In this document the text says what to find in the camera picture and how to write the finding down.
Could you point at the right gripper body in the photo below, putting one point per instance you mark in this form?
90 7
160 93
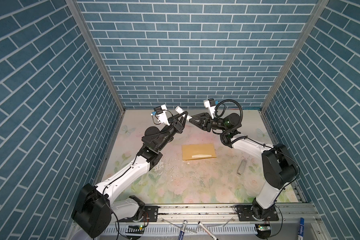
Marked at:
214 124

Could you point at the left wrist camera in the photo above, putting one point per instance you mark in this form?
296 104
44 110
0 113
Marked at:
159 115

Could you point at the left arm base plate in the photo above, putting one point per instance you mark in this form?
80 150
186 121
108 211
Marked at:
151 211

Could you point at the white glue stick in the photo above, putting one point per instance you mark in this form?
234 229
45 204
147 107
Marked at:
179 110

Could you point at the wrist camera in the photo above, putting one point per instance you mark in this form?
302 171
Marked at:
159 115
210 105

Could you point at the black white marker pen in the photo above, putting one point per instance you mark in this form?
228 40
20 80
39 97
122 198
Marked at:
207 231

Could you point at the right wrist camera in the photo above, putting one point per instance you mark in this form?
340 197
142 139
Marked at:
210 105

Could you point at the blue marker right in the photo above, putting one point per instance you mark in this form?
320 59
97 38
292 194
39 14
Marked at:
300 234

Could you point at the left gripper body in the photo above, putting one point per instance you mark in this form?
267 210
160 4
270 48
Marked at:
177 129

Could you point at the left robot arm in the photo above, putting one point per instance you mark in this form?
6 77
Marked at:
94 208

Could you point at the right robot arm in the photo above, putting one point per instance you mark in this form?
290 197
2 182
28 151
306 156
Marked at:
279 168

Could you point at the aluminium rail frame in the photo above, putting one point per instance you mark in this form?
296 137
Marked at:
223 222

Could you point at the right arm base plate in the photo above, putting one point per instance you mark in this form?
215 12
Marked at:
248 213

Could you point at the blue marker pen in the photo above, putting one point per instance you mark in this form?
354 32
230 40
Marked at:
183 229

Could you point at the yellow envelope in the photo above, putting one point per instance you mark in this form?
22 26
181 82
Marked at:
198 152

